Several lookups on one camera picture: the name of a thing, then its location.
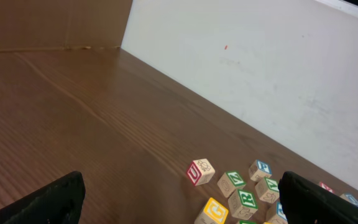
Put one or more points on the white wall board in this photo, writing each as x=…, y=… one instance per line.
x=287, y=68

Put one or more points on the green V block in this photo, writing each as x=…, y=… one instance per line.
x=267, y=190

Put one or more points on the blue 2 block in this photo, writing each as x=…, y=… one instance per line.
x=275, y=214

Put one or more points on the green Z block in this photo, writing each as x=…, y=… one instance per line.
x=229, y=182

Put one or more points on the brown cardboard panel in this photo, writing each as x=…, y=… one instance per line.
x=62, y=24

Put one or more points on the green J block left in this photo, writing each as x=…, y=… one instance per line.
x=245, y=222

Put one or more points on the white block red U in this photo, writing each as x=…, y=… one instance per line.
x=200, y=172

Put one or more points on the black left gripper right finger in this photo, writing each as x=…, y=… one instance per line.
x=304, y=202

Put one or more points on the red Y block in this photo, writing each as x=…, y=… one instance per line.
x=324, y=186

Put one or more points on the blue Q block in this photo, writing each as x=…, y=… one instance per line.
x=350, y=198

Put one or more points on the yellow G block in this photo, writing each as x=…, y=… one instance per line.
x=212, y=213

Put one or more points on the blue P block left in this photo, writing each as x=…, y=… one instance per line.
x=258, y=170

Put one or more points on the green R block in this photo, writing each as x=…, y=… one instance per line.
x=242, y=204

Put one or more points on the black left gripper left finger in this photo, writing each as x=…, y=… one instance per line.
x=59, y=202

